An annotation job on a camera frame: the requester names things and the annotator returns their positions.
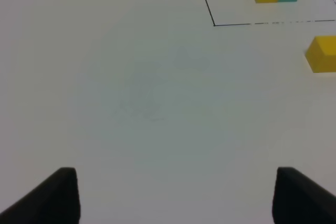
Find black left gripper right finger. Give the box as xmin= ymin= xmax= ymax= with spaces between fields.
xmin=272 ymin=167 xmax=335 ymax=224

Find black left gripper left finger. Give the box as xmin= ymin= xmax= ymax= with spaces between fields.
xmin=1 ymin=167 xmax=81 ymax=223

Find white template paper sheet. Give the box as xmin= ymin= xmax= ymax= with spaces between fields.
xmin=205 ymin=0 xmax=335 ymax=27

